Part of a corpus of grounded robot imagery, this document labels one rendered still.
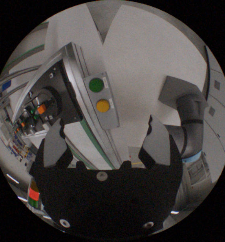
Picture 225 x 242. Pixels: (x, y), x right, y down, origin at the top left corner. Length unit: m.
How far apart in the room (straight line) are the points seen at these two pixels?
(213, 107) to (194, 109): 2.52
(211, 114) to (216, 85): 0.85
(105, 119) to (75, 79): 0.17
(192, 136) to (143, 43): 0.39
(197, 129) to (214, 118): 2.53
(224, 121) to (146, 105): 2.57
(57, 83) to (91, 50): 0.19
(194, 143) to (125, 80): 0.35
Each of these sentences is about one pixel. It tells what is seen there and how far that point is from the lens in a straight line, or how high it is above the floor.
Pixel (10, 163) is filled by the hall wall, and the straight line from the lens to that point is 11.34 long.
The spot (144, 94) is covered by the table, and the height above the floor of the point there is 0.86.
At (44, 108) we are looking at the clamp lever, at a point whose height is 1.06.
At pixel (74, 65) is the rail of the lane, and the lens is 0.26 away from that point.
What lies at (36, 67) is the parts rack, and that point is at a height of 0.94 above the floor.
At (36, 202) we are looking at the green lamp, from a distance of 0.46.
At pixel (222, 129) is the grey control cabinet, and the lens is 2.77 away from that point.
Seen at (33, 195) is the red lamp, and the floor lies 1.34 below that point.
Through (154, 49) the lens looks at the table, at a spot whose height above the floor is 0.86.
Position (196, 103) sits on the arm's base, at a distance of 0.33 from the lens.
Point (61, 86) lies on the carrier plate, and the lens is 0.28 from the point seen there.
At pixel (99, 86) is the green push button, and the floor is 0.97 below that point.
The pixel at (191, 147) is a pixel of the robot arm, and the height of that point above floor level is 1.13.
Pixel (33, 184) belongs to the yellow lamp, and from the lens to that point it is 0.43.
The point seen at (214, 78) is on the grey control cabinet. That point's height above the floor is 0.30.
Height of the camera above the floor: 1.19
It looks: 54 degrees down
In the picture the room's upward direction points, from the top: 177 degrees counter-clockwise
